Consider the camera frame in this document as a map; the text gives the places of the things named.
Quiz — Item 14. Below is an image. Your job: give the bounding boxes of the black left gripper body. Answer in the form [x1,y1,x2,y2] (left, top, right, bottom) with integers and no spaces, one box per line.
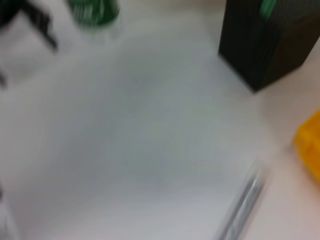
[0,0,25,26]

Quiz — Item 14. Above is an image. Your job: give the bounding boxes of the clear green-label water bottle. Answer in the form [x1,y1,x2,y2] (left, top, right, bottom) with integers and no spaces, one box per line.
[65,0,121,46]

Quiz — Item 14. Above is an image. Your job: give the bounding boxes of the grey pen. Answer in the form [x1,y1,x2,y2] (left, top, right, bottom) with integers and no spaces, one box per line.
[219,171,266,240]

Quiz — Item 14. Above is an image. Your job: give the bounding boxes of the black mesh pen holder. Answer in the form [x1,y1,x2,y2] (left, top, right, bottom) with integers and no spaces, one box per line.
[217,0,320,94]

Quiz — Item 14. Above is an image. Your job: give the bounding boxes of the yellow plastic bin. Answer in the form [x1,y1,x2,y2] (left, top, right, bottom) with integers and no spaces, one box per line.
[291,108,320,181]

